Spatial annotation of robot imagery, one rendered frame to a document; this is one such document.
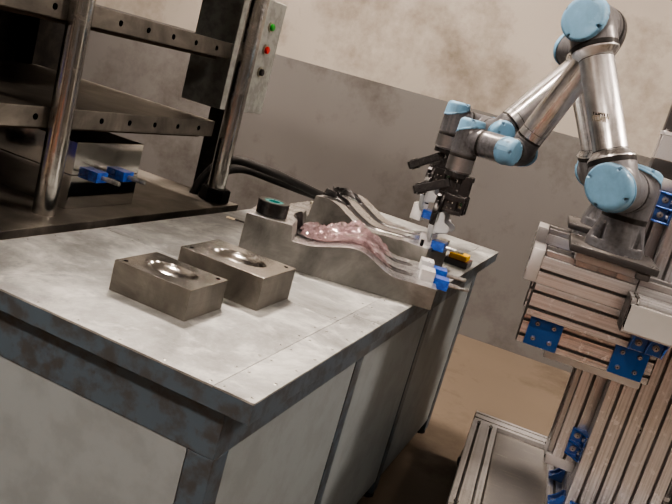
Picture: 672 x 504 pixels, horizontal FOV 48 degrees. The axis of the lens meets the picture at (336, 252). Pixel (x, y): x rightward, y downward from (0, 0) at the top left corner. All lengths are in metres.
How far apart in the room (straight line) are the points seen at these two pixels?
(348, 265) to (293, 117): 2.97
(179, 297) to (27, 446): 0.37
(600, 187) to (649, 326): 0.36
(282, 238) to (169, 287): 0.55
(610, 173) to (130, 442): 1.25
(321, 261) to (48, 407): 0.77
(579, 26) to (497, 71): 2.54
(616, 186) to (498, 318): 2.78
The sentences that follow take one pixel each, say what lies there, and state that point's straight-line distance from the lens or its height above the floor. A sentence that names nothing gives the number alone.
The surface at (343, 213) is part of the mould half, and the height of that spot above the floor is 0.91.
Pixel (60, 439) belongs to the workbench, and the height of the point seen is 0.58.
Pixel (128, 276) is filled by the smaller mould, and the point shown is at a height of 0.84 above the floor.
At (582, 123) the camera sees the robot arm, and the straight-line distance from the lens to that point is 2.67.
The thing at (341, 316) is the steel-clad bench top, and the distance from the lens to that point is 1.65.
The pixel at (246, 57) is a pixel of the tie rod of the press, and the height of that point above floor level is 1.26.
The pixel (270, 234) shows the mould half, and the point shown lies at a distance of 1.89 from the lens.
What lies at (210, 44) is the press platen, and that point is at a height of 1.27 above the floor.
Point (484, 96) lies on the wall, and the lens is 4.55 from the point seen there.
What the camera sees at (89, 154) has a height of 0.93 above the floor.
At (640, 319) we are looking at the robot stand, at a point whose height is 0.92.
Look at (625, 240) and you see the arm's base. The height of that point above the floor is 1.08.
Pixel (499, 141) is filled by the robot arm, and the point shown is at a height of 1.23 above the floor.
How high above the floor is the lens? 1.29
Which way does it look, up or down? 13 degrees down
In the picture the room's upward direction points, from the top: 16 degrees clockwise
